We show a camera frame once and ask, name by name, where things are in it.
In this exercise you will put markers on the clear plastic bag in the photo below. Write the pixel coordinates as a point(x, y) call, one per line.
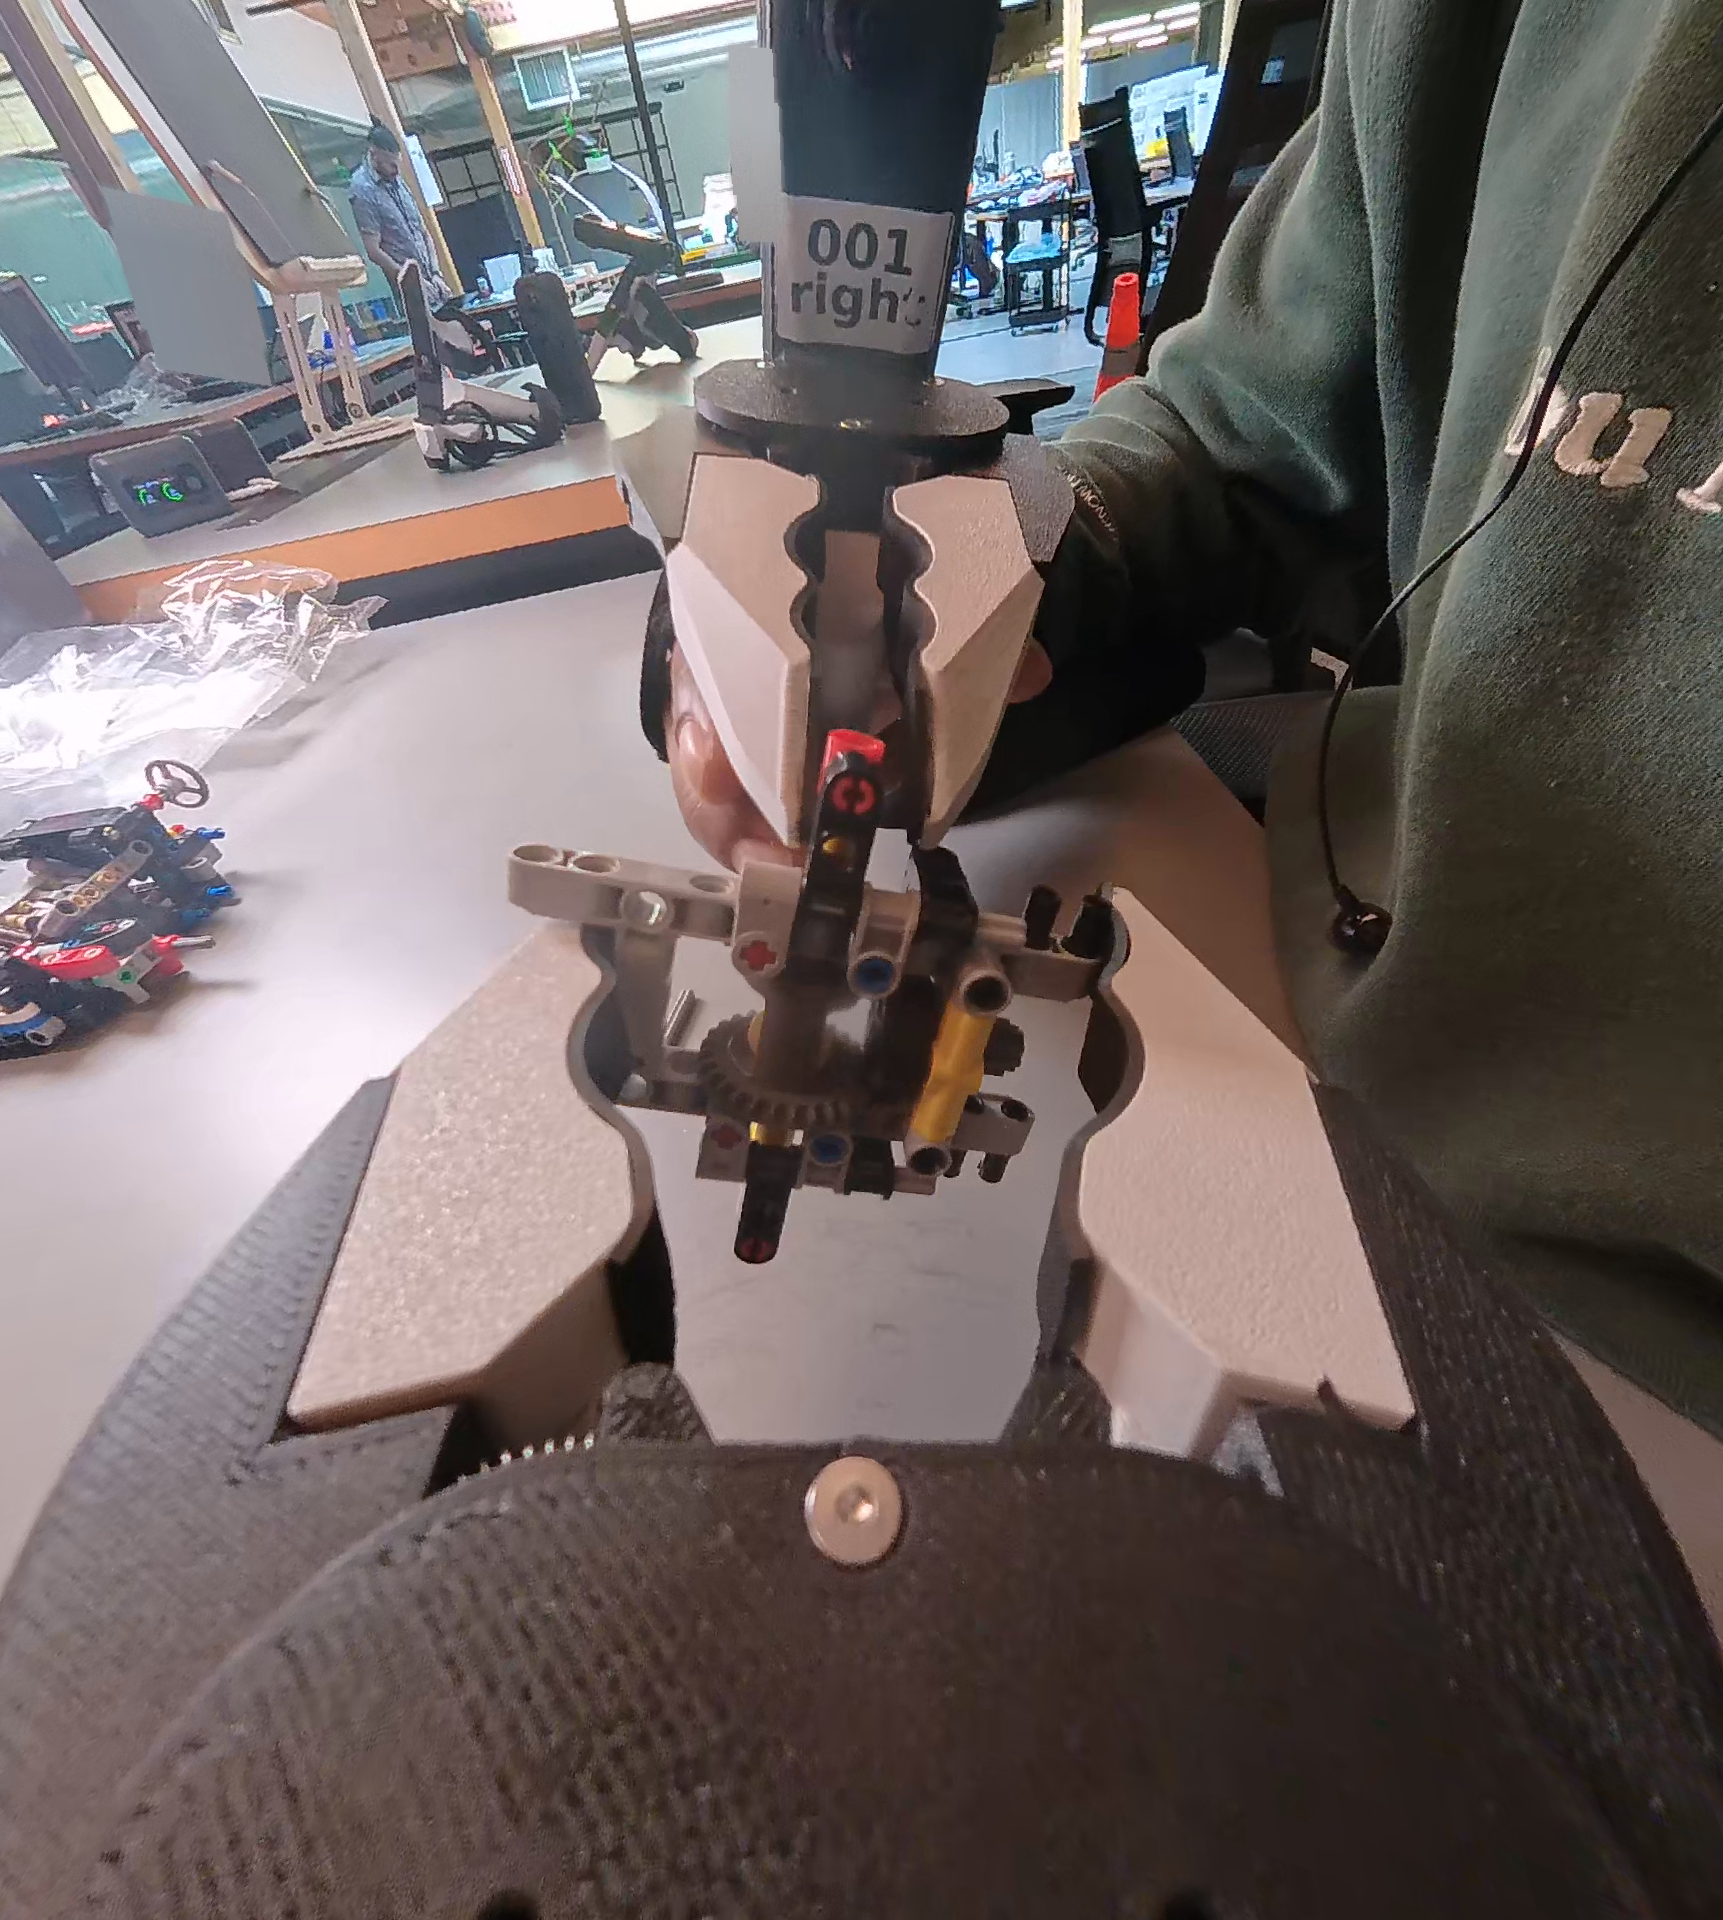
point(126, 675)

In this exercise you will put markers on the small black display device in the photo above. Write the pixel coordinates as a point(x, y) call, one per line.
point(164, 493)

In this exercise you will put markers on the black monitor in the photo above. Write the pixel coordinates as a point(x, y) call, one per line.
point(28, 352)

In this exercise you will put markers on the black cylinder device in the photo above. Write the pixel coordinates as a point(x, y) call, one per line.
point(555, 352)

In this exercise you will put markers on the person's right forearm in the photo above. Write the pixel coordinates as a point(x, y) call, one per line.
point(1221, 421)

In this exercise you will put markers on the partly built lego car chassis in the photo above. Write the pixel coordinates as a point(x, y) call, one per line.
point(50, 960)

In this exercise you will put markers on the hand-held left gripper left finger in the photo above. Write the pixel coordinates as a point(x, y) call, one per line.
point(469, 1200)

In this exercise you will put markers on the grey lego gearbox assembly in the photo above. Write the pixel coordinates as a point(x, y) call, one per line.
point(801, 1034)

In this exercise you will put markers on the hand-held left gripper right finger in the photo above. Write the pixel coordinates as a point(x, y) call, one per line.
point(1221, 1215)

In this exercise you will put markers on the wooden easel stand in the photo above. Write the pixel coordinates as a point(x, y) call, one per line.
point(313, 300)

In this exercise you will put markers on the wood edged work table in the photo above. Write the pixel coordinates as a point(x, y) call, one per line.
point(349, 524)

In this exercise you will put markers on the black white handheld device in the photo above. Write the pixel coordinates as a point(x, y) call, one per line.
point(463, 404)

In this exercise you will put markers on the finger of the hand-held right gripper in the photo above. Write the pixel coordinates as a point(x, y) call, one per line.
point(733, 601)
point(973, 601)

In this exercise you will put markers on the orange traffic cone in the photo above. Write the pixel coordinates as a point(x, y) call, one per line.
point(1119, 323)

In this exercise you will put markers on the person's right hand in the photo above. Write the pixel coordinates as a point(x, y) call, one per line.
point(711, 781)

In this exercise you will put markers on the person's green hoodie torso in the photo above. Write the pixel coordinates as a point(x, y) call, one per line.
point(1625, 751)

